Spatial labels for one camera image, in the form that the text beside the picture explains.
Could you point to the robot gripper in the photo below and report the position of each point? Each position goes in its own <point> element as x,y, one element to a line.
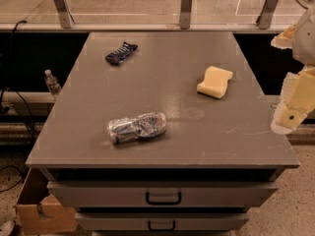
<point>305,39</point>

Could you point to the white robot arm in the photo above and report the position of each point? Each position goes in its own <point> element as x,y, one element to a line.
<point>300,38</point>

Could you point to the yellow sponge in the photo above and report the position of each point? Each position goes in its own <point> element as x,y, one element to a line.
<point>215,82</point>

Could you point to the grey drawer cabinet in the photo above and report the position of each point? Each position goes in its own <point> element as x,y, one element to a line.
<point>206,139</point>

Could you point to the crushed silver plastic bottle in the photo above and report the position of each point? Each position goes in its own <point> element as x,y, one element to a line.
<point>144,126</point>

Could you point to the dark blue snack packet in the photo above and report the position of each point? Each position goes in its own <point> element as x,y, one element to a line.
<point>121,54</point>

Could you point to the upper grey drawer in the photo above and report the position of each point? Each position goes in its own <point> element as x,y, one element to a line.
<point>84,194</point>

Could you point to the grey drawer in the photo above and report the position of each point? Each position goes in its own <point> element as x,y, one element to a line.
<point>84,194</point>
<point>161,222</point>

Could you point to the lower grey drawer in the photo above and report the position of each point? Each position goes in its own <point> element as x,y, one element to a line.
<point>161,222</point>

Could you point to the clear water bottle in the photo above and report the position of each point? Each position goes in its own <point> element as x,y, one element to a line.
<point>52,83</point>

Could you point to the brown cardboard box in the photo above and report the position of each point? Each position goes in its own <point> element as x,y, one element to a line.
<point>39,211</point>

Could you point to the metal window railing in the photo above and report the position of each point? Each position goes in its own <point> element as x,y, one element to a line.
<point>99,15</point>

